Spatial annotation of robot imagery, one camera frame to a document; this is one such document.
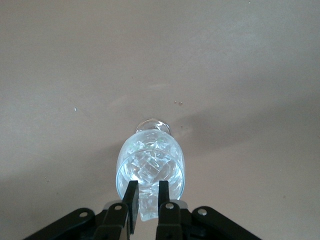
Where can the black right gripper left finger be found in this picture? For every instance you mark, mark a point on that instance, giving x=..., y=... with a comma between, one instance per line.
x=112, y=225

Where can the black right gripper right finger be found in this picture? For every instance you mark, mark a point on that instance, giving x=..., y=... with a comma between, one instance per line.
x=175, y=225

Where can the small clear ice cube cluster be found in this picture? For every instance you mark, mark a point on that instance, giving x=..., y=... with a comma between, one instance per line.
x=150, y=167

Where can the clear stemmed wine glass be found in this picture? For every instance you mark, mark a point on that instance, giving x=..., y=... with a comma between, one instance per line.
x=122, y=160

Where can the brown table mat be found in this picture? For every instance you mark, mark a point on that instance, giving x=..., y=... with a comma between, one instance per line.
x=75, y=62

